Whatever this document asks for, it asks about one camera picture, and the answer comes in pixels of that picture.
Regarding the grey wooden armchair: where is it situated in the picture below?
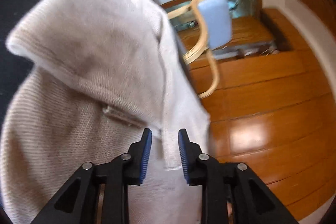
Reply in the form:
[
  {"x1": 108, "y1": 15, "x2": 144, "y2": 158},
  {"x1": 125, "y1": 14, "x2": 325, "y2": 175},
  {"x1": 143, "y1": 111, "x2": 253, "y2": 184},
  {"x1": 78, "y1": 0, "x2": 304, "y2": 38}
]
[{"x1": 167, "y1": 0, "x2": 234, "y2": 100}]

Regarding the glass door with wooden frame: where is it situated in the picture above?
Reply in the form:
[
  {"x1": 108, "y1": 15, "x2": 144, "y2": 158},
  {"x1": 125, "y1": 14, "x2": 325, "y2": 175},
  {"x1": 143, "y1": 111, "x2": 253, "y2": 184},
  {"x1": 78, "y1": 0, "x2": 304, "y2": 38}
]
[{"x1": 160, "y1": 0, "x2": 263, "y2": 30}]

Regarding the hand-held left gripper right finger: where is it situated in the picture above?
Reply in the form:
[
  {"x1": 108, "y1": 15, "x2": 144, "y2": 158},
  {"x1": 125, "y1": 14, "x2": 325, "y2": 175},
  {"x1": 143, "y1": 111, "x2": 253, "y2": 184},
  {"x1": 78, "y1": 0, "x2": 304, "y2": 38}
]
[{"x1": 178, "y1": 128, "x2": 300, "y2": 224}]

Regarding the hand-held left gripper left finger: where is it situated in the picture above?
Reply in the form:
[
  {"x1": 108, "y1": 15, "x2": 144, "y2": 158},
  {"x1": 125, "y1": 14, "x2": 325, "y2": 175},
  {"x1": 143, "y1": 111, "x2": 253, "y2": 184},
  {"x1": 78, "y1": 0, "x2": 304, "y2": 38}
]
[{"x1": 33, "y1": 128, "x2": 153, "y2": 224}]

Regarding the beige knit sweater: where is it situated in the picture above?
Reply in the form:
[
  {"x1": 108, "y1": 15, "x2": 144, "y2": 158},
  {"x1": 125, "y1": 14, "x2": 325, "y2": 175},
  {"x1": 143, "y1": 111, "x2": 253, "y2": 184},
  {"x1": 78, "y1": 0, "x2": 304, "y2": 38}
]
[{"x1": 0, "y1": 0, "x2": 212, "y2": 224}]

